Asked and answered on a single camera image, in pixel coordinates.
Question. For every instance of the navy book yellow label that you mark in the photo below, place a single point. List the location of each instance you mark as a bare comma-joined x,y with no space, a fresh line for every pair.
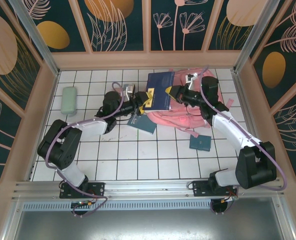
160,85

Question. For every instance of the large teal book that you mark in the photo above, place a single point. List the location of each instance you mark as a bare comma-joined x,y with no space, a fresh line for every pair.
143,125

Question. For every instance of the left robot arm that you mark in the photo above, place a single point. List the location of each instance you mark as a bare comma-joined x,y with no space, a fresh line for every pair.
63,150

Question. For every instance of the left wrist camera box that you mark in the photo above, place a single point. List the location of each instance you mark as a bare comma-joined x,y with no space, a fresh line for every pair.
129,90

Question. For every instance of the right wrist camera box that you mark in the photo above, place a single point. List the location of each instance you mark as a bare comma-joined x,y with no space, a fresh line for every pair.
191,80

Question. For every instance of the mint green pencil case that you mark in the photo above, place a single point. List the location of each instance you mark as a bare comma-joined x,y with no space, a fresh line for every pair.
68,100

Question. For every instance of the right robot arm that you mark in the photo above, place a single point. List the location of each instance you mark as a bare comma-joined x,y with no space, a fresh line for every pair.
253,170

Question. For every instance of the pink backpack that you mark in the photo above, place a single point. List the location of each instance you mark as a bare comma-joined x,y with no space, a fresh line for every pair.
173,117

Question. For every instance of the small teal notebook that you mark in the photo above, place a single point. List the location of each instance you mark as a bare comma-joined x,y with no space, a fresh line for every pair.
200,143

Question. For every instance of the aluminium side rail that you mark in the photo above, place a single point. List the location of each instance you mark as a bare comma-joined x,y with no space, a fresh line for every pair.
31,172
241,100

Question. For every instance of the grey metal sheet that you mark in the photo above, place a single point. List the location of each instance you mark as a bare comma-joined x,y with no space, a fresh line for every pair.
148,225

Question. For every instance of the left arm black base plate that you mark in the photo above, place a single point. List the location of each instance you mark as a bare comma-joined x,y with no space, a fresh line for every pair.
98,190

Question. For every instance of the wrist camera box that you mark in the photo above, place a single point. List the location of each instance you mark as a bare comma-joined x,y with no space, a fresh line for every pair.
129,90
191,80

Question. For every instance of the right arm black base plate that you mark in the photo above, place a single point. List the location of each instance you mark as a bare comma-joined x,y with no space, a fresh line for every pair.
200,188

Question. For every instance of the aluminium mounting rail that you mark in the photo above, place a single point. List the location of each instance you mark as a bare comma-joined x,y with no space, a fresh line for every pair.
148,187

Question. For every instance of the aluminium frame post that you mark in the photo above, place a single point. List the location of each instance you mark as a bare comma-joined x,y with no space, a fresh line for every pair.
259,37
39,42

